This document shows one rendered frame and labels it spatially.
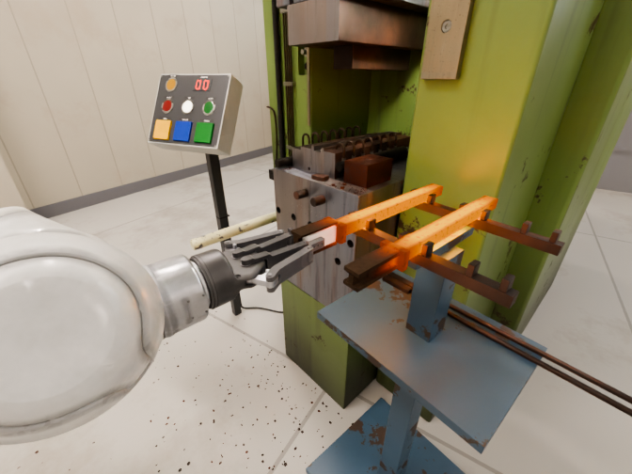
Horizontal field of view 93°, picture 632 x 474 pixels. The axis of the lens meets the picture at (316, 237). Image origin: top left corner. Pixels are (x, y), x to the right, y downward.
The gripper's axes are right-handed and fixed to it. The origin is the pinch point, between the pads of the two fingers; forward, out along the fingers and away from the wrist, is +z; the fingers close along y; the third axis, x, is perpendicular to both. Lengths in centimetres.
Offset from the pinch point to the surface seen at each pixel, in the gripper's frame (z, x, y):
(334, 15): 33, 37, -31
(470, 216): 28.2, 0.2, 13.4
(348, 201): 27.8, -6.0, -18.3
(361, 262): -1.4, 0.9, 11.2
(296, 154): 33, 1, -47
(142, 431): -35, -96, -59
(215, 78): 25, 23, -85
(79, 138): -2, -31, -346
